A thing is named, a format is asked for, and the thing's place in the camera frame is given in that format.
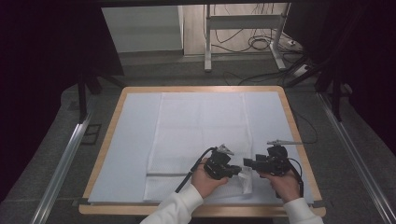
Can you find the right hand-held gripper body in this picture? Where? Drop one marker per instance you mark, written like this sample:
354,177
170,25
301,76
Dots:
274,163

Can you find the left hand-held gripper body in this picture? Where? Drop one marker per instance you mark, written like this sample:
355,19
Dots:
218,165

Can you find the white cloth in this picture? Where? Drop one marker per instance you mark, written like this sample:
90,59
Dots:
199,130

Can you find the person's left hand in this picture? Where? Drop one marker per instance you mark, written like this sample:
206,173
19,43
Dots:
205,183

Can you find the person's right hand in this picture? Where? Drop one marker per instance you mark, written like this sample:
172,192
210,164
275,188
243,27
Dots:
285,186

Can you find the pale blue table mat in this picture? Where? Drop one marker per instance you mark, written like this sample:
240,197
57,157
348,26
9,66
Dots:
130,149

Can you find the black metal stand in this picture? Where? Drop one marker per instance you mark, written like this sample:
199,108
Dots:
335,93
82,96

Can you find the white power strip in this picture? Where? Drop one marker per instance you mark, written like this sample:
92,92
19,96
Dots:
301,71

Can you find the wooden table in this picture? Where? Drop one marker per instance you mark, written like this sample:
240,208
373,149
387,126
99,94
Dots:
124,210

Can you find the small white plug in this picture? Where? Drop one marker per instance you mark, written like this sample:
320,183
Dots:
291,43

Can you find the dark curtain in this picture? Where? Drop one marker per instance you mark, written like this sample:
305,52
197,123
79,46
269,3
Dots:
367,62
40,77

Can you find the white cabinet panel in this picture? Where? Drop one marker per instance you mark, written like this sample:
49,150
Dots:
143,28

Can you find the aluminium floor rail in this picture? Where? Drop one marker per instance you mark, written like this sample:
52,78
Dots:
358,161
62,168

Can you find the white metal desk frame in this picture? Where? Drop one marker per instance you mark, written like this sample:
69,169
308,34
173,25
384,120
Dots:
243,21

